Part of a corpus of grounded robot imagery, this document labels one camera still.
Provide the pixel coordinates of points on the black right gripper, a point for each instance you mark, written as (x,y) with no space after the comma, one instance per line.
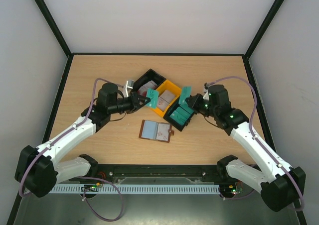
(193,101)

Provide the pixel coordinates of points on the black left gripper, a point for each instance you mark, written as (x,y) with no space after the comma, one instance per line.
(135,104)

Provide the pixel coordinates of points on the green credit card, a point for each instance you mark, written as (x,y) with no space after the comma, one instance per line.
(153,95)
(185,93)

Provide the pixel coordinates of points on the brown leather card holder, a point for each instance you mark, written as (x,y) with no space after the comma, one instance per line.
(156,131)

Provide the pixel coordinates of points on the white credit card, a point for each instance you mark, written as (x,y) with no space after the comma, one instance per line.
(163,132)

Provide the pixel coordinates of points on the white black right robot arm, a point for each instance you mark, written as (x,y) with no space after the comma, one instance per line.
(278,183)

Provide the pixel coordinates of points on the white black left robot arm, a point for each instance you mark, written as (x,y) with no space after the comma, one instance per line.
(40,168)

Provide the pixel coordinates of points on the red white card stack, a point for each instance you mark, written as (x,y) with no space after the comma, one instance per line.
(144,88)

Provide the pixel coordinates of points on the green card stack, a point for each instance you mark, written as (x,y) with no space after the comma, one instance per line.
(181,116)

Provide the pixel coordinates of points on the black plastic bin right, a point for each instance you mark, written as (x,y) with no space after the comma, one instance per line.
(170,110)

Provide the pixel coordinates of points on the black plastic bin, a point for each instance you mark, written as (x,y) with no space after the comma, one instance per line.
(149,80)
(170,110)

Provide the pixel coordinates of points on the black plastic bin left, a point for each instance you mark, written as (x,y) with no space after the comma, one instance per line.
(149,80)

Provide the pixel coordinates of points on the yellow plastic bin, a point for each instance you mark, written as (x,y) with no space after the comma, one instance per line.
(167,85)

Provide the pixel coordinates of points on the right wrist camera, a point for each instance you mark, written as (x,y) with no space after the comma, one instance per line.
(206,88)

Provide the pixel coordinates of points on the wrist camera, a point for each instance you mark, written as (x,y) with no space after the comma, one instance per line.
(128,86)
(206,88)

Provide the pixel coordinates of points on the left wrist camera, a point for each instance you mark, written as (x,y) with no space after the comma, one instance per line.
(128,86)

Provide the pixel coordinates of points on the black metal frame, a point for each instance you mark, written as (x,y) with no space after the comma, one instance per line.
(257,38)

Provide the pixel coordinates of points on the light blue cable duct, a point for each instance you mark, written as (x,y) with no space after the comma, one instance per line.
(137,189)

